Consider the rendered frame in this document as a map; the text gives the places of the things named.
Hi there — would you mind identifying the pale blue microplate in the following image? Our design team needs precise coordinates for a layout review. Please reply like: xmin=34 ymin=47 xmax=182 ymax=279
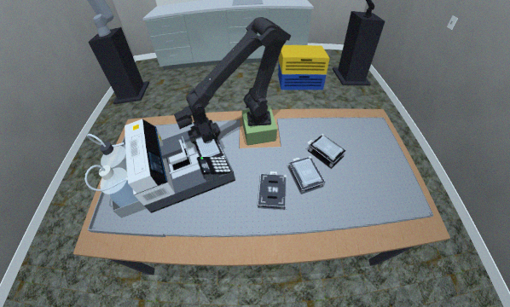
xmin=294 ymin=159 xmax=321 ymax=186
xmin=314 ymin=136 xmax=343 ymax=159
xmin=196 ymin=137 xmax=220 ymax=157

